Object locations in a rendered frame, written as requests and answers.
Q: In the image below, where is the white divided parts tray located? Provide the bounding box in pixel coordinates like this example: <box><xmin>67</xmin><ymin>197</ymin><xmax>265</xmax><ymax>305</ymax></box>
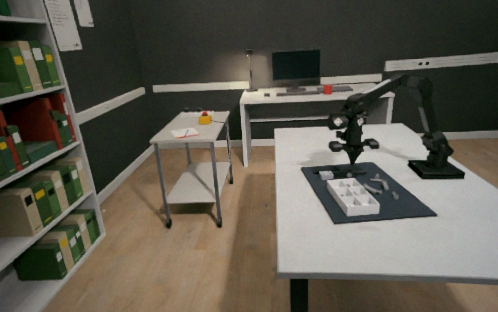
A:
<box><xmin>327</xmin><ymin>178</ymin><xmax>380</xmax><ymax>216</ymax></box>

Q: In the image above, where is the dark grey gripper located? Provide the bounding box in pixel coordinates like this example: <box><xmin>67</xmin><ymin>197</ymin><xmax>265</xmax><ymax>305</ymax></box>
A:
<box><xmin>328</xmin><ymin>128</ymin><xmax>380</xmax><ymax>165</ymax></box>

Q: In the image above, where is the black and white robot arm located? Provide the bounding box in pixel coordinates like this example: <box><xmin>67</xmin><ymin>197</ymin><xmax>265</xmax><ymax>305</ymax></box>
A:
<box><xmin>327</xmin><ymin>73</ymin><xmax>454</xmax><ymax>169</ymax></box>

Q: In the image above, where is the white mounting block with black holes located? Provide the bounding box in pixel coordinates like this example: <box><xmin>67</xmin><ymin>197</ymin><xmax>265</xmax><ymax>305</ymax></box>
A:
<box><xmin>319</xmin><ymin>171</ymin><xmax>333</xmax><ymax>180</ymax></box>

